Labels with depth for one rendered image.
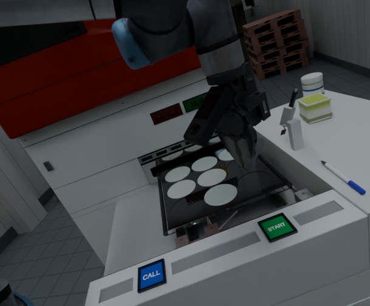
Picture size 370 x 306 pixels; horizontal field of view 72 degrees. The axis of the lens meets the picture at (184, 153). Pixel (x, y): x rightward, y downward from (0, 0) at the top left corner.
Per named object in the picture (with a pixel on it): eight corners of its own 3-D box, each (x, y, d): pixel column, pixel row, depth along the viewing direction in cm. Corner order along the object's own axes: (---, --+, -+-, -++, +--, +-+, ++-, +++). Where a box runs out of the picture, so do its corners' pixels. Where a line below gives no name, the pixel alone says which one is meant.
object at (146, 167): (150, 183, 107) (141, 164, 103) (247, 145, 107) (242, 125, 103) (150, 184, 105) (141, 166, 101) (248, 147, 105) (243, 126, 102)
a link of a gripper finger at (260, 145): (274, 161, 53) (265, 122, 50) (257, 177, 51) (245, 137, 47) (262, 159, 56) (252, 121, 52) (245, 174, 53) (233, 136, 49)
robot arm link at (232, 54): (218, 50, 39) (186, 57, 46) (226, 78, 41) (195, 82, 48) (248, 34, 43) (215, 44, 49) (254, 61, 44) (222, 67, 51)
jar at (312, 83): (300, 101, 99) (296, 78, 95) (317, 95, 99) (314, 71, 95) (311, 105, 92) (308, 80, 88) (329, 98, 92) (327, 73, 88)
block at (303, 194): (294, 201, 65) (293, 192, 64) (307, 196, 65) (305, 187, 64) (314, 220, 58) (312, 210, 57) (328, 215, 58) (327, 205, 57)
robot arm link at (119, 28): (101, -7, 32) (178, -35, 34) (112, 38, 43) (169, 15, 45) (130, 50, 32) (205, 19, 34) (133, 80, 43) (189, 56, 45)
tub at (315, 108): (299, 118, 87) (296, 99, 84) (321, 111, 86) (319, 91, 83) (308, 125, 80) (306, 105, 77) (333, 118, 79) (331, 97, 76)
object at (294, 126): (282, 144, 75) (274, 102, 70) (294, 139, 75) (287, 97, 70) (293, 152, 69) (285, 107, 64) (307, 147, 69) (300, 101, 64)
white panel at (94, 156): (73, 215, 110) (19, 134, 93) (249, 148, 110) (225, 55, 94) (71, 220, 107) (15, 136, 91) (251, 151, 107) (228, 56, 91)
